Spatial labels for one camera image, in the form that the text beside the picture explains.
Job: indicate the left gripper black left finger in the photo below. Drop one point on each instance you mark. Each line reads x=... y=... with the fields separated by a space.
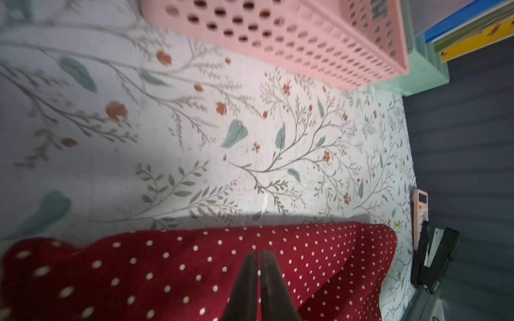
x=244 y=297

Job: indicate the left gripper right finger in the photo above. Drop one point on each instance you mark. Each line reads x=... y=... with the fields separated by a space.
x=276 y=304

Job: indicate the dark red polka-dot skirt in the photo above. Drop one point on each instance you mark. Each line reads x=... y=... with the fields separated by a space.
x=331 y=272

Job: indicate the small orange white card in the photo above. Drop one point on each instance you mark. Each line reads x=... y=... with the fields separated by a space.
x=420 y=214

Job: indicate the floral table mat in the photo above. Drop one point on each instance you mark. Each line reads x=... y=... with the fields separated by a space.
x=110 y=125

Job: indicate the pink plastic basket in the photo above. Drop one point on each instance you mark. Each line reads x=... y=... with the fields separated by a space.
x=345 y=43

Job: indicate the mint green file organizer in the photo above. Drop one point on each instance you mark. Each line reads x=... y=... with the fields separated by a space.
x=427 y=71

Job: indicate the white book in organizer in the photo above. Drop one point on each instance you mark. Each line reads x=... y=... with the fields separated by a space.
x=487 y=27

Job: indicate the blue folders in organizer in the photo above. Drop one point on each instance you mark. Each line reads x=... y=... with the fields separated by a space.
x=472 y=10

